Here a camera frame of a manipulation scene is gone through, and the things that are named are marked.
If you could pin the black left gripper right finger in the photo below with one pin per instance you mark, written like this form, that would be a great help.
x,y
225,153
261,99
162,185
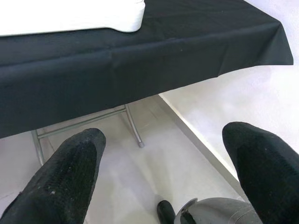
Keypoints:
x,y
266,172

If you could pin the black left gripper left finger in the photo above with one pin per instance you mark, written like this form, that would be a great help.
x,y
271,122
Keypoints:
x,y
65,177

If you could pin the white plastic children table top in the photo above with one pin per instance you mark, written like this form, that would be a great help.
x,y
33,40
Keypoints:
x,y
70,16

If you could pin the metal table crossbar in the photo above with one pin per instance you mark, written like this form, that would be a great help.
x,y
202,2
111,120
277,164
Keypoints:
x,y
81,123

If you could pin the metal table leg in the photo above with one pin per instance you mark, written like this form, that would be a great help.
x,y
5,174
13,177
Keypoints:
x,y
134,126

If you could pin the black tablecloth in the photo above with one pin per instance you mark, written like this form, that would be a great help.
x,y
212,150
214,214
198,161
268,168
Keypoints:
x,y
116,70

